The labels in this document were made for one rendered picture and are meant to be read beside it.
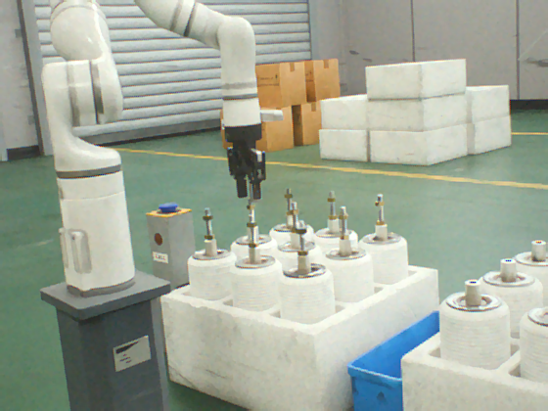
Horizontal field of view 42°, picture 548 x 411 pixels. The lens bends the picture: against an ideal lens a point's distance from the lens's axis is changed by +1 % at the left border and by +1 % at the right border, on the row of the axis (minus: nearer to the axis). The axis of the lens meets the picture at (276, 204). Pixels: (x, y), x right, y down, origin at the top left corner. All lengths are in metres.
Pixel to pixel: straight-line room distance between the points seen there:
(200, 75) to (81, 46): 5.87
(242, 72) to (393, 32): 6.51
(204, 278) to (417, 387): 0.49
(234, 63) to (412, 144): 2.62
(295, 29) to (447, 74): 3.94
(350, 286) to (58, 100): 0.60
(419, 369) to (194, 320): 0.48
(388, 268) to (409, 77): 2.59
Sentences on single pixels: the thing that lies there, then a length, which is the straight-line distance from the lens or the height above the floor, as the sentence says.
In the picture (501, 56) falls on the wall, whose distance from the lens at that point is 7.08.
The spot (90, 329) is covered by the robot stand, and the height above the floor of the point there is 0.26.
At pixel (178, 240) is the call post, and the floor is 0.26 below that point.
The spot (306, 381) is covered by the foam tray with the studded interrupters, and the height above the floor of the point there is 0.09.
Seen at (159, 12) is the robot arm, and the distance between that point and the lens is 1.38.
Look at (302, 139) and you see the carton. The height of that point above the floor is 0.05.
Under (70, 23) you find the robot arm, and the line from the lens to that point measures 1.17.
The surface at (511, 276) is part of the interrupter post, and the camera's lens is 1.14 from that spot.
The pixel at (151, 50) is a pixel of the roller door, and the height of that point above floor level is 0.81.
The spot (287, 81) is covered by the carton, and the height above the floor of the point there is 0.47.
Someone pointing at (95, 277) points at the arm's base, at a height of 0.33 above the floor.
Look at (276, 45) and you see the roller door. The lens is 7.59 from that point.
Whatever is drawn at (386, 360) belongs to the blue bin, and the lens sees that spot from 1.27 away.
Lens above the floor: 0.61
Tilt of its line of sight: 11 degrees down
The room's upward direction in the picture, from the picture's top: 5 degrees counter-clockwise
